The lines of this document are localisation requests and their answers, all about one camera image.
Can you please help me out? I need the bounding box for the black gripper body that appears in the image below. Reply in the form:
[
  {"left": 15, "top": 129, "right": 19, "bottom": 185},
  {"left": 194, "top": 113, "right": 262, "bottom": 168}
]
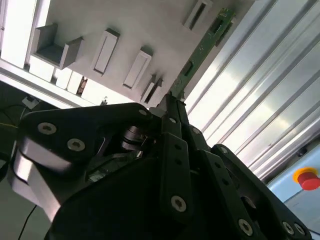
[{"left": 46, "top": 122, "right": 251, "bottom": 240}]

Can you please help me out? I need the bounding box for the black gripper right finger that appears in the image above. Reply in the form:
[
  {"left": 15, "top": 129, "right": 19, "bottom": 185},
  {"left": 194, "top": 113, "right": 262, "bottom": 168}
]
[{"left": 176, "top": 99, "right": 314, "bottom": 240}]

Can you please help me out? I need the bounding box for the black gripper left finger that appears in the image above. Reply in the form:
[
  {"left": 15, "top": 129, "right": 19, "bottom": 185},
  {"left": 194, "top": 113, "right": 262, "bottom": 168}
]
[{"left": 12, "top": 94, "right": 196, "bottom": 225}]

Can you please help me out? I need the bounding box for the green RAM stick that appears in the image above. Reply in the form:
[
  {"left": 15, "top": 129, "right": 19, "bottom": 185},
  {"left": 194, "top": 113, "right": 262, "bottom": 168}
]
[{"left": 171, "top": 7, "right": 237, "bottom": 101}]

